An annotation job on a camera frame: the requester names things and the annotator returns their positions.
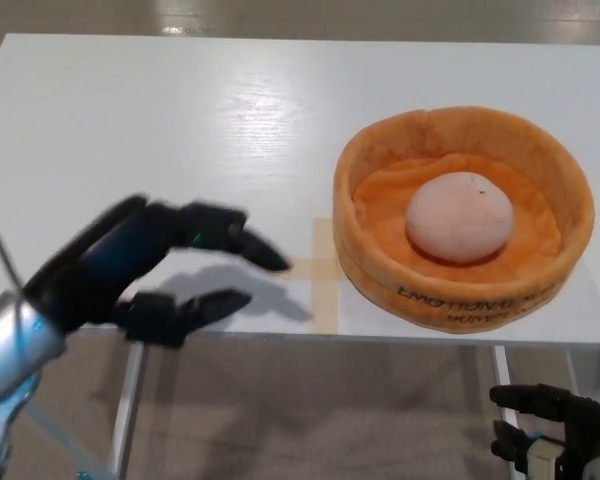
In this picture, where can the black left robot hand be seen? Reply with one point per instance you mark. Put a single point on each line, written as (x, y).
(115, 255)

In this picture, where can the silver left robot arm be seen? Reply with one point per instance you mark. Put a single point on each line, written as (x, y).
(10, 350)

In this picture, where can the pink round plush toy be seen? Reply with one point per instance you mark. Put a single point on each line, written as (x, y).
(459, 215)

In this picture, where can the beige tape cross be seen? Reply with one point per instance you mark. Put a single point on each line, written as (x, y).
(325, 285)

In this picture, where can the orange plush plate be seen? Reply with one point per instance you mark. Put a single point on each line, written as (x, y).
(380, 235)

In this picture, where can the white table leg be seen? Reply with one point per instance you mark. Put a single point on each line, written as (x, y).
(127, 400)
(505, 380)

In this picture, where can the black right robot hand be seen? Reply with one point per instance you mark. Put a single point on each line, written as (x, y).
(560, 420)

